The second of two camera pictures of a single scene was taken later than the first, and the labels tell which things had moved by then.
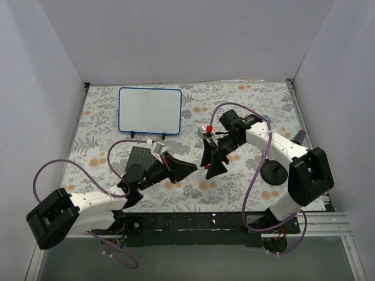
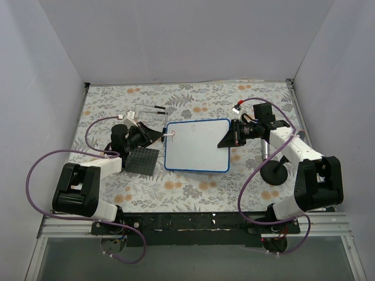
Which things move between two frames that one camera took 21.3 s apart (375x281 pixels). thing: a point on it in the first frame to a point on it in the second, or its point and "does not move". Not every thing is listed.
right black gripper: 218,152 to 235,133
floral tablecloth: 101,151 does not move
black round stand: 273,172 does not move
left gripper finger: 173,160 to 150,134
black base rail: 195,228 does not move
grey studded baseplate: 142,156 does not move
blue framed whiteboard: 150,110 to 194,145
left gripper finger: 180,169 to 152,136
